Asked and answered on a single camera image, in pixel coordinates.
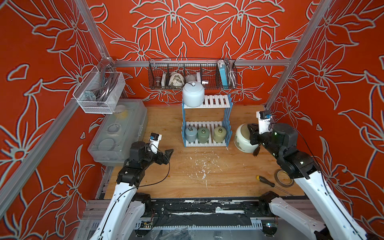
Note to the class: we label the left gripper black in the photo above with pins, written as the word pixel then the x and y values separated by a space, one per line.
pixel 159 160

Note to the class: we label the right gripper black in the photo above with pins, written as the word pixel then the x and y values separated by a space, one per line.
pixel 255 135

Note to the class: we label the small yellow-green tea canister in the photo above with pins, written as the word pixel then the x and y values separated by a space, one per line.
pixel 219 134

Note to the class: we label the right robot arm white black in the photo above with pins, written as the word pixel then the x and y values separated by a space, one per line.
pixel 280 140

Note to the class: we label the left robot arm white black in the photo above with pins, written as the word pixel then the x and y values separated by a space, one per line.
pixel 127 206

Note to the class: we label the small blue tea canister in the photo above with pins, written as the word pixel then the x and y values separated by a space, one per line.
pixel 191 134

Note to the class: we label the small green tea canister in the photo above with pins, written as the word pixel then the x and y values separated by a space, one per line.
pixel 203 135

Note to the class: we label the yellow black screwdriver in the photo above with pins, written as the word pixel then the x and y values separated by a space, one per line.
pixel 269 183

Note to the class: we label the tape roll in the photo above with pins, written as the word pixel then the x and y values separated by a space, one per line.
pixel 283 179

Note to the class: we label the clear plastic storage box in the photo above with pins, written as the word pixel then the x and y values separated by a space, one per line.
pixel 112 142

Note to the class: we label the beige cloth in basket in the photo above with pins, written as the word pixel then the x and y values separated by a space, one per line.
pixel 176 80

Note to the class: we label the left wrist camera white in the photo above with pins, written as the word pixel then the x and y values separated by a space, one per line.
pixel 154 142

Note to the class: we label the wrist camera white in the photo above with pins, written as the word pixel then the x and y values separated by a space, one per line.
pixel 154 142
pixel 264 121

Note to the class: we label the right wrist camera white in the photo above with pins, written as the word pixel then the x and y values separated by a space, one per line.
pixel 264 121

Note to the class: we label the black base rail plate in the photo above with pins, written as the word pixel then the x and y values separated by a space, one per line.
pixel 208 213

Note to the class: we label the black wire wall basket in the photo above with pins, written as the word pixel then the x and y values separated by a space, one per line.
pixel 204 71

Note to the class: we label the clear mesh wall basket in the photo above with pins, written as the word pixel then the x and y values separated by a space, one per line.
pixel 100 92

